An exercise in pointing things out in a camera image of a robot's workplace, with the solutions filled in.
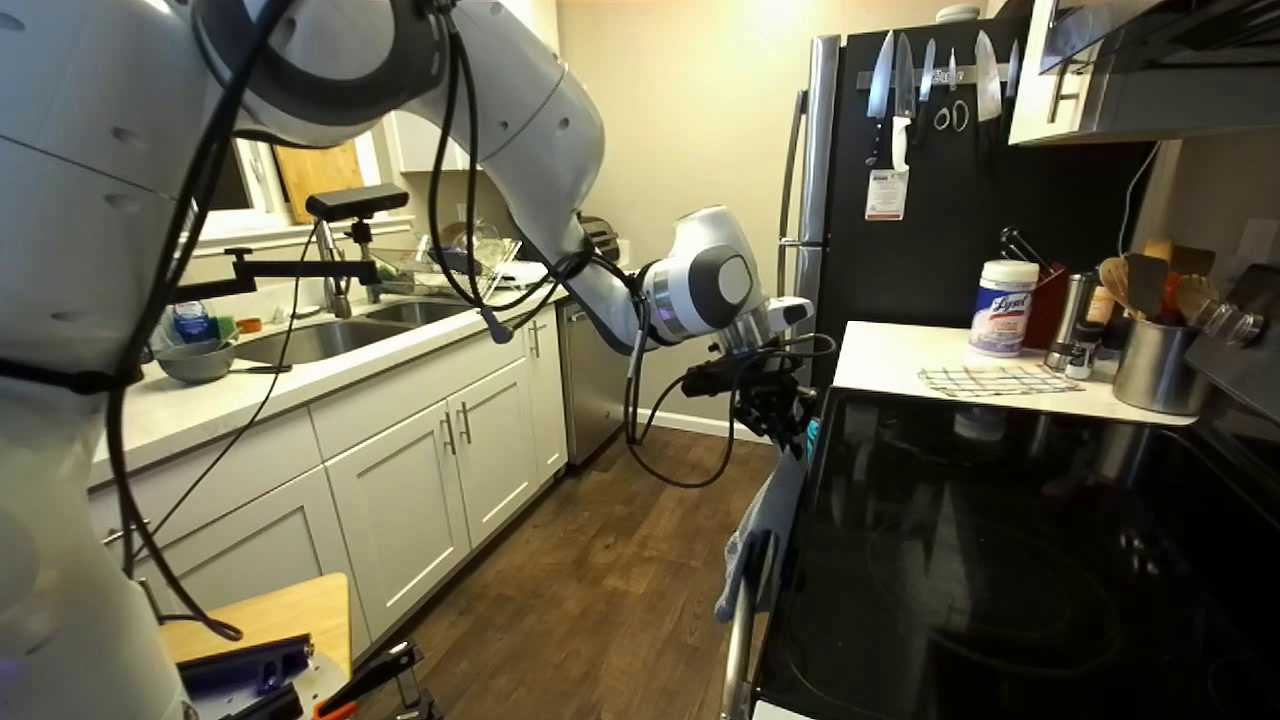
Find black orange bar clamp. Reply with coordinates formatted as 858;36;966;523
316;638;419;720

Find kitchen faucet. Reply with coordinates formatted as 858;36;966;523
316;254;390;326

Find range hood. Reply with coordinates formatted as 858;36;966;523
1063;0;1280;142

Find black stereo camera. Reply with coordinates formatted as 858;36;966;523
303;185;412;225

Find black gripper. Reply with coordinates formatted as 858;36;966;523
676;338;822;454

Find orange spice bottle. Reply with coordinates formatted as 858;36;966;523
1083;286;1122;338

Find black handled scissors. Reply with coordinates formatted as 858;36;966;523
931;94;975;136

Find stainless steel electric stove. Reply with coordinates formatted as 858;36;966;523
714;256;1280;720

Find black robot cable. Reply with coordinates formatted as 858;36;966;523
99;0;752;648

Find small steel kitchen knife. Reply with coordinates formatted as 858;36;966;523
971;27;1007;127
890;33;924;127
915;36;949;107

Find stainless steel dishwasher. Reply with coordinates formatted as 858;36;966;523
554;295;634;472

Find white upper cabinet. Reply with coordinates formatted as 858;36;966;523
1007;0;1111;150

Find blue purple plastic object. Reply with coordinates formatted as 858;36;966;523
174;633;321;720

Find steel utensil holder cup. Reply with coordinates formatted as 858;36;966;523
1111;317;1204;415

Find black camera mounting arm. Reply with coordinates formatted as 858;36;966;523
173;215;390;305

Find white wipes canister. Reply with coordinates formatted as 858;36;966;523
966;256;1042;355

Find black kitchen utensil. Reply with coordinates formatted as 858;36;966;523
992;220;1057;277

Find dark red box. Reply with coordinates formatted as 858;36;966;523
1020;266;1072;354

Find white sink base cabinet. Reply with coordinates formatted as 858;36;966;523
85;312;573;655

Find black steel refrigerator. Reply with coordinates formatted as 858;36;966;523
774;0;1154;426

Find light blue towel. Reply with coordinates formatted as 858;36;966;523
712;445;813;633

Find steel pepper mill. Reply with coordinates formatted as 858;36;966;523
1057;268;1103;378

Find grey bowl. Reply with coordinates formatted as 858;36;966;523
147;309;241;387

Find large steel kitchen knife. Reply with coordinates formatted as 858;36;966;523
865;27;900;174

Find white paper tag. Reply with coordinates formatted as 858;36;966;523
858;165;911;225

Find wooden cutting board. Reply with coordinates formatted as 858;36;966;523
270;136;368;229

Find steel kitchen sink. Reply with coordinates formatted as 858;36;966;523
233;293;473;378

